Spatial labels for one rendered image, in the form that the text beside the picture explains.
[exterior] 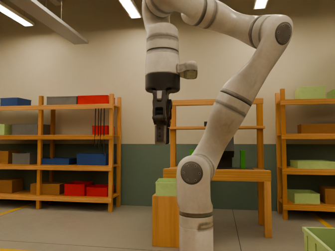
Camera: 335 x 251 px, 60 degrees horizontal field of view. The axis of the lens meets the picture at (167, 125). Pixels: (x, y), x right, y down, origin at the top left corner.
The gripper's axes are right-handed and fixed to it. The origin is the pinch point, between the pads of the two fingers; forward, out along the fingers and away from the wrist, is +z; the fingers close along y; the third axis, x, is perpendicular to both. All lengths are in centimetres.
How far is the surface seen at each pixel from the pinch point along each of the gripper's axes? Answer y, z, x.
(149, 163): -524, 44, -77
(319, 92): -440, -82, 223
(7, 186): -500, 89, -361
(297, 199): -444, 97, 184
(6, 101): -495, -81, -364
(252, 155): -505, 26, 124
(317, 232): -59, 36, 55
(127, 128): -529, -27, -122
